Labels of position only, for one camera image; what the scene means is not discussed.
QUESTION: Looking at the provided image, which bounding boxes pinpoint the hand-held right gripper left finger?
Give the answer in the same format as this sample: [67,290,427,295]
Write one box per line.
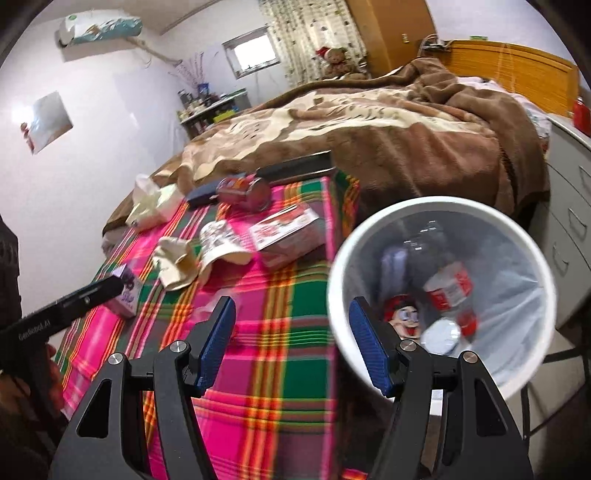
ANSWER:
[48,296,238,480]

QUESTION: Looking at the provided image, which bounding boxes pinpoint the cream soft tissue pack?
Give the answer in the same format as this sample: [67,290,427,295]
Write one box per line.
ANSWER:
[124,174,185,229]

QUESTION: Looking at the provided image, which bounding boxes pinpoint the clear bottle with red label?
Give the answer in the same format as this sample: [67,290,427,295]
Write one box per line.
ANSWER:
[422,261,478,342]

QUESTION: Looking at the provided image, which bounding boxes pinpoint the wooden headboard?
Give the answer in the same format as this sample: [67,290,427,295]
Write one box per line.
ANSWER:
[436,39,580,116]

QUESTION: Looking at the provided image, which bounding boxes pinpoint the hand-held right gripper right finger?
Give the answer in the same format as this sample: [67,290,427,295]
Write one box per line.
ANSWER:
[348,296,532,480]

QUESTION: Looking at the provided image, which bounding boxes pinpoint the person's left hand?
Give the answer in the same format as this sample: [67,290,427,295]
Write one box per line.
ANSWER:
[0,371,49,439]

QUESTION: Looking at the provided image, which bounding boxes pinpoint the small purple box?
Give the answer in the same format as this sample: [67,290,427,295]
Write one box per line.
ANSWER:
[107,265,141,318]

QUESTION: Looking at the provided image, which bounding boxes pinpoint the brown patterned blanket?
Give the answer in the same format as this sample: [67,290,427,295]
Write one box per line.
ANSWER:
[102,58,552,232]

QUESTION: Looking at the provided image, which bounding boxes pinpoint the beige paper bag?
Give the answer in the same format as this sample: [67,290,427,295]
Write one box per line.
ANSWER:
[154,236,204,291]

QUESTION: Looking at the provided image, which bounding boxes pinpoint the pink green plaid cloth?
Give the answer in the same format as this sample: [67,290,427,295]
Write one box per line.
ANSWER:
[54,175,370,480]

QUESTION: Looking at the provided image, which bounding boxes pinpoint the dark blue glasses case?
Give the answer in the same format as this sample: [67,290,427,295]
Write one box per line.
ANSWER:
[185,182,222,207]

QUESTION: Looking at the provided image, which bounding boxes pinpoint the wooden wardrobe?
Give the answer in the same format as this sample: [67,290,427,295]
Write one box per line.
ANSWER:
[346,0,437,77]

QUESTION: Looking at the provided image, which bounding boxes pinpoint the red cup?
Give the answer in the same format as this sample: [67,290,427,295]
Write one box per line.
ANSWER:
[573,96,591,134]

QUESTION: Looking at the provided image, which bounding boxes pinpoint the large red can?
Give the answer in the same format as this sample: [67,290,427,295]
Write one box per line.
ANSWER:
[216,172,271,212]

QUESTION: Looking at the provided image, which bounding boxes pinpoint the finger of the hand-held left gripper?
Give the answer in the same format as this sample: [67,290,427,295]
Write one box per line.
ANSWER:
[55,276,126,321]

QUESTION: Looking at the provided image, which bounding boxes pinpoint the dried branches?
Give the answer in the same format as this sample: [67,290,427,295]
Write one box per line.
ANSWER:
[168,51,218,88]

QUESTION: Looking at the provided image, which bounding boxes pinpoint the patterned curtain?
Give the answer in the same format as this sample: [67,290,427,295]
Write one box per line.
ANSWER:
[259,0,370,86]

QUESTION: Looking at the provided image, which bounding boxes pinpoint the brown teddy bear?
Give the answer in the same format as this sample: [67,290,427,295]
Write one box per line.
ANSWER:
[315,45,365,81]

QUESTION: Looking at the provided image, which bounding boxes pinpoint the grey drawer nightstand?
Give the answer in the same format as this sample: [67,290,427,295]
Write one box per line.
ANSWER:
[538,113,591,333]

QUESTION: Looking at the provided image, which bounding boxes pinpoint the red white carton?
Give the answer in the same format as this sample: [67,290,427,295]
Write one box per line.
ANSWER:
[249,204,331,268]

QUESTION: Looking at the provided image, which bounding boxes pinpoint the cluttered white desk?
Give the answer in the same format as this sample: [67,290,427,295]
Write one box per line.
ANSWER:
[178,88,252,139]

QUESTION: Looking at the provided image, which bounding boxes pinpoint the small window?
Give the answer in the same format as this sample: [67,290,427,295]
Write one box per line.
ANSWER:
[222,25,280,79]

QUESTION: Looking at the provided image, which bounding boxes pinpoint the air conditioner hose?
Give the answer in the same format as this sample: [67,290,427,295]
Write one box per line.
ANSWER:
[124,39,185,65]

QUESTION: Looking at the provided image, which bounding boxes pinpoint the person's dark clothing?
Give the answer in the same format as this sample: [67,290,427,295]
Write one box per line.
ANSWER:
[0,215,23,330]

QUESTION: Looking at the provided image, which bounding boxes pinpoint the wall air conditioner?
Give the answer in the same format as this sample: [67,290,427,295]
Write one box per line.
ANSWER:
[56,14,144,47]

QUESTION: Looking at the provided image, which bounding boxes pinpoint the long black flat box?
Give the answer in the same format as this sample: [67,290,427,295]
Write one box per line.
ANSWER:
[256,150,334,185]

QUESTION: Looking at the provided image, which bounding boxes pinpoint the printed paper cup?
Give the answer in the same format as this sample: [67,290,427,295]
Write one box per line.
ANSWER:
[198,220,252,287]

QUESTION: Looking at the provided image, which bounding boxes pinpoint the white rimmed trash bin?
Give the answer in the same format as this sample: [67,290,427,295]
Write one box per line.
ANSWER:
[327,196,558,400]

